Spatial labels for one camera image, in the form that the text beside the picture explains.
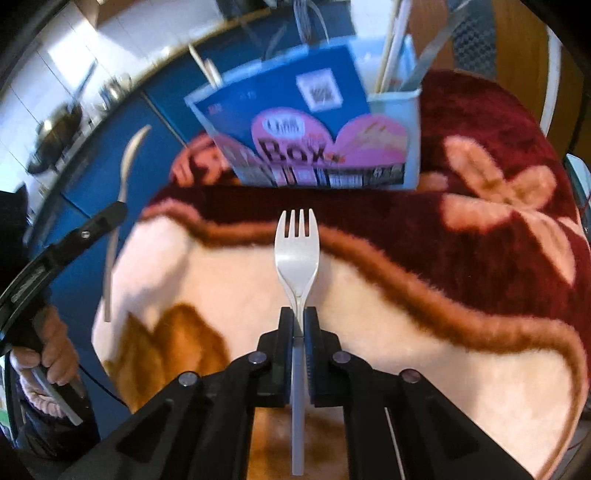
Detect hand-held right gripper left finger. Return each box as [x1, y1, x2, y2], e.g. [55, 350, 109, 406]
[60, 307, 295, 480]

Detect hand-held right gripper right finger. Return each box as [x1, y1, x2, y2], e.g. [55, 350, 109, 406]
[303, 307, 534, 480]

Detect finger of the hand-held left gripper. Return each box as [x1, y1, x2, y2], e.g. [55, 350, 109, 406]
[44, 202, 129, 278]

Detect beige spoon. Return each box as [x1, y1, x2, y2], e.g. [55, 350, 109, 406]
[188, 42, 223, 89]
[102, 124, 153, 324]

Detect light blue utensil holder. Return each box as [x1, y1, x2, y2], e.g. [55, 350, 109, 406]
[351, 34, 423, 191]

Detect metal table knife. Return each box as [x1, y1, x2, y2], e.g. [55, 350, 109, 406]
[398, 6, 470, 91]

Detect person's left forearm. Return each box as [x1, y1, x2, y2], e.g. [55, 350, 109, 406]
[13, 376, 101, 462]

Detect person's left hand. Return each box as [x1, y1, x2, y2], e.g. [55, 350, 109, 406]
[9, 305, 81, 387]

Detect dark metal wok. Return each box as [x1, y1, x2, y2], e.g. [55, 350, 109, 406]
[25, 104, 87, 176]

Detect dark red floral blanket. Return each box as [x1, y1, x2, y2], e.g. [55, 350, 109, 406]
[90, 69, 591, 480]

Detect blue and pink cardboard box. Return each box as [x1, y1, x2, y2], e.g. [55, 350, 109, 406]
[184, 43, 410, 191]

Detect wooden chopstick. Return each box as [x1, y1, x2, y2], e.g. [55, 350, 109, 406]
[375, 0, 402, 93]

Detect forks inside holder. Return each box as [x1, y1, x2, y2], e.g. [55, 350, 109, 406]
[292, 0, 329, 45]

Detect wooden door with glass pane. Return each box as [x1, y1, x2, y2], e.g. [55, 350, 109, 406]
[409, 0, 570, 141]

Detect white spoon handle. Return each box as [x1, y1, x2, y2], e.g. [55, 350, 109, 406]
[382, 0, 413, 93]

